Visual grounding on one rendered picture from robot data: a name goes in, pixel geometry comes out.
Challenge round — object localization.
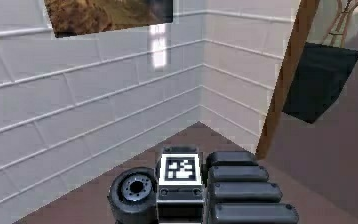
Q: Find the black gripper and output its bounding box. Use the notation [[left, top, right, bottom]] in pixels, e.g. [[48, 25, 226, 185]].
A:
[[107, 166, 159, 224]]

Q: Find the tan wooden chair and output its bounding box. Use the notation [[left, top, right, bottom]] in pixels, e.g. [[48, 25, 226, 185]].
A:
[[321, 0, 358, 48]]

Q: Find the brown framed wall picture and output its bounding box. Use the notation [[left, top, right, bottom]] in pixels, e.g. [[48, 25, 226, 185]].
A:
[[43, 0, 174, 38]]

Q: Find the brown wooden door frame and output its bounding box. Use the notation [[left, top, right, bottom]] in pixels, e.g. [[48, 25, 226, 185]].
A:
[[255, 0, 321, 160]]

